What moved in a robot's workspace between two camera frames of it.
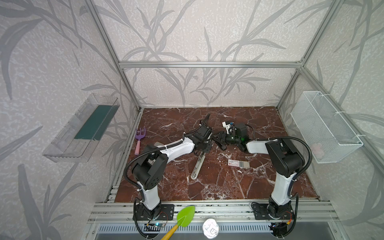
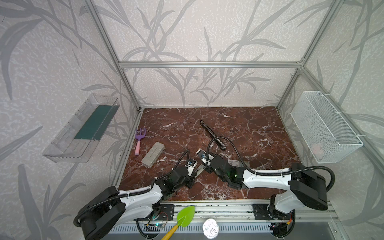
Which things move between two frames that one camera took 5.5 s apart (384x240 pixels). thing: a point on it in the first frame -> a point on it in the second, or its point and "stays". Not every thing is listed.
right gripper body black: x=224 y=138 -> x=213 y=163
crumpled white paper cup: x=210 y=228 stays
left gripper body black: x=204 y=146 -> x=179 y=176
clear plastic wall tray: x=75 y=140 stays
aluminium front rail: x=304 y=211 stays
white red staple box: x=239 y=163 stays
